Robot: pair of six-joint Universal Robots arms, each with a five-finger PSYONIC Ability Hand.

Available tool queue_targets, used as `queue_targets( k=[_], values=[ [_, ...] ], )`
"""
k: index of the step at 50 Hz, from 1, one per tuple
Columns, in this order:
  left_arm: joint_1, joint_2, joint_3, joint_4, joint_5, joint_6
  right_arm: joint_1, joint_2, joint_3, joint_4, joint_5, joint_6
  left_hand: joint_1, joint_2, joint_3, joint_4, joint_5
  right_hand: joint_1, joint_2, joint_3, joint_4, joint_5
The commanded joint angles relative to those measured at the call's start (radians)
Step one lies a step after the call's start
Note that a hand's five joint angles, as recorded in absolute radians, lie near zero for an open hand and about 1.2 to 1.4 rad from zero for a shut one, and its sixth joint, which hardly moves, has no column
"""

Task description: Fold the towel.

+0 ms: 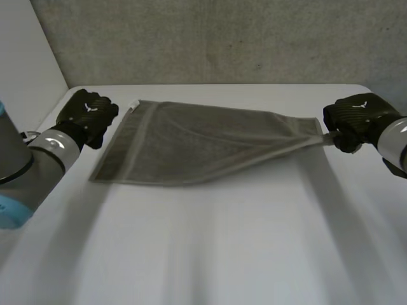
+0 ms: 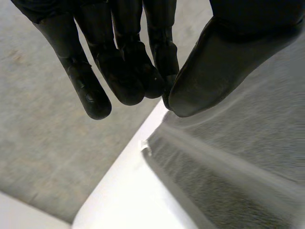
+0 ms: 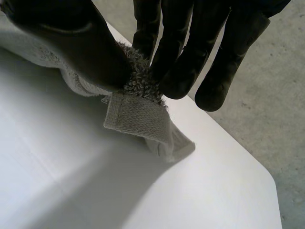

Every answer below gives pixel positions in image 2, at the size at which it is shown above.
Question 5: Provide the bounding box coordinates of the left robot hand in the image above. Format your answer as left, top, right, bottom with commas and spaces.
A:
10, 0, 305, 120

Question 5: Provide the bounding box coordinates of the grey towel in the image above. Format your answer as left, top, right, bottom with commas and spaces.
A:
142, 40, 305, 229

